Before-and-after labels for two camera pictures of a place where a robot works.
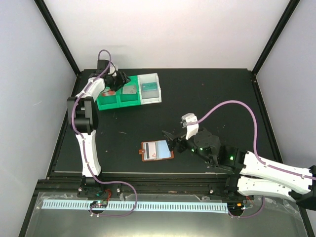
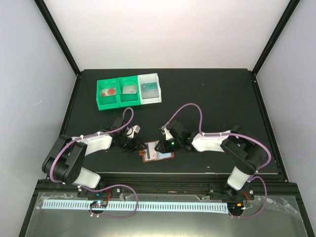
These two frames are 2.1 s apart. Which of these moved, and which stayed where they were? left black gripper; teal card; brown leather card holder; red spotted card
Moved: left black gripper
Stayed: red spotted card; brown leather card holder; teal card
